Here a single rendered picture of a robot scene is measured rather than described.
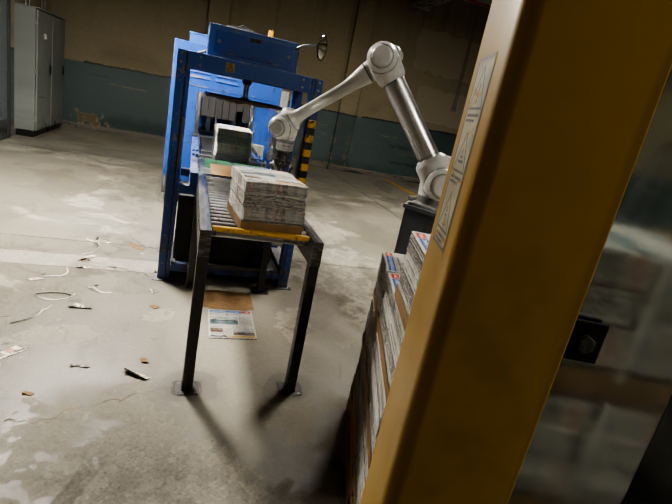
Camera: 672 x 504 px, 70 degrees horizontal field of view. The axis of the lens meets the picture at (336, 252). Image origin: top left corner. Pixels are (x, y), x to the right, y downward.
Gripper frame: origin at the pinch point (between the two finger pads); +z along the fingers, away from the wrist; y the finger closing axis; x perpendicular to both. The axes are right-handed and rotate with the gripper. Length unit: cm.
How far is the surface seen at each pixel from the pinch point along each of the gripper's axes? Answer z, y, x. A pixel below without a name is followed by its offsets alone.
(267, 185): -8.7, -12.2, -39.8
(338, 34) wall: -194, 234, 837
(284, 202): -2.4, -3.7, -40.6
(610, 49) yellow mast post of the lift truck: -52, -25, -222
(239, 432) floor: 93, -13, -74
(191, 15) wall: -160, -67, 836
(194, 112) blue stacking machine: -11, -44, 322
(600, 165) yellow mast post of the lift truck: -46, -23, -222
